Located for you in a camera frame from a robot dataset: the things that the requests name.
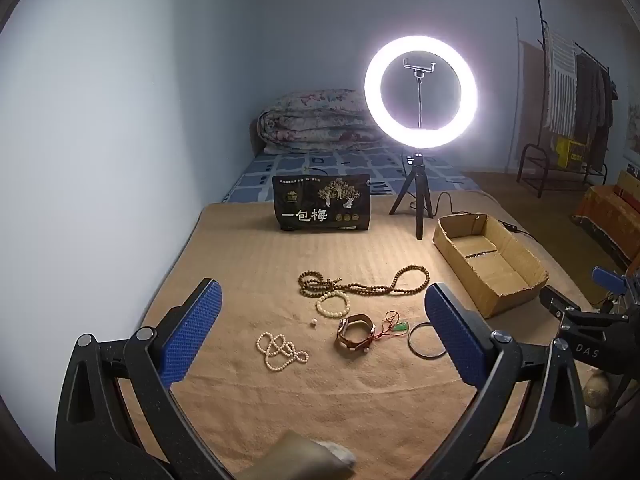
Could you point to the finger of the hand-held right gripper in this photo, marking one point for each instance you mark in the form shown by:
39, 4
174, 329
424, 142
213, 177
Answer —
555, 300
607, 280

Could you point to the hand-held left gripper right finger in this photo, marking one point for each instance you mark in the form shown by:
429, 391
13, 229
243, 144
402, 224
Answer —
455, 330

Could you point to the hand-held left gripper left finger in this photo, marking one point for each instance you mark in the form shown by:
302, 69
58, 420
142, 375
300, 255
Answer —
192, 330

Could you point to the dark thin bangle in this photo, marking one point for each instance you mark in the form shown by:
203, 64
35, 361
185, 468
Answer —
411, 342

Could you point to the cardboard box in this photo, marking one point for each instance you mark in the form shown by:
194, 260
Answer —
505, 280

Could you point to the brown leather wristband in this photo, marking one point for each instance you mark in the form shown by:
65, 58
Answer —
345, 342

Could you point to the beige plush toy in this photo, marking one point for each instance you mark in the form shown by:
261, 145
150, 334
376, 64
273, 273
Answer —
597, 392

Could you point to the orange box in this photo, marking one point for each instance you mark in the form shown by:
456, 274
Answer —
605, 215

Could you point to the yellow box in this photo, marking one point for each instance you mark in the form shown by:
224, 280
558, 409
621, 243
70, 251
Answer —
570, 152

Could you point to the black tripod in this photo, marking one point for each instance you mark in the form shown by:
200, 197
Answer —
419, 200

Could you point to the black clothes rack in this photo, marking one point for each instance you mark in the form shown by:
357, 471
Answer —
522, 160

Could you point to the beige cloth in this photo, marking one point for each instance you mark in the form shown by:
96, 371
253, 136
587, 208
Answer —
290, 455

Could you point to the blue patterned bed sheet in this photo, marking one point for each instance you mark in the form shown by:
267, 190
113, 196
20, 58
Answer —
260, 170

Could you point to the dark hanging clothes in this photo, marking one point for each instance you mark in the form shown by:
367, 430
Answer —
590, 105

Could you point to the black snack bag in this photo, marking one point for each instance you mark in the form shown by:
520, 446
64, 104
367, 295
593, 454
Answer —
320, 205

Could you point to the brown door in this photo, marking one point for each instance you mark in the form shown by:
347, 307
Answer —
530, 100

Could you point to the white knitted garment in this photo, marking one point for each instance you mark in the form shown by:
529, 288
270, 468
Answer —
560, 85

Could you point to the folded floral quilt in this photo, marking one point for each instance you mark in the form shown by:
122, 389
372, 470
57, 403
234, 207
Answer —
310, 120

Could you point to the black phone holder clamp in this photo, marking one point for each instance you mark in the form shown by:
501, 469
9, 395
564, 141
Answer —
420, 65

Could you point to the wall picture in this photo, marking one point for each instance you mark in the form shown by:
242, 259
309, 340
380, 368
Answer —
634, 130

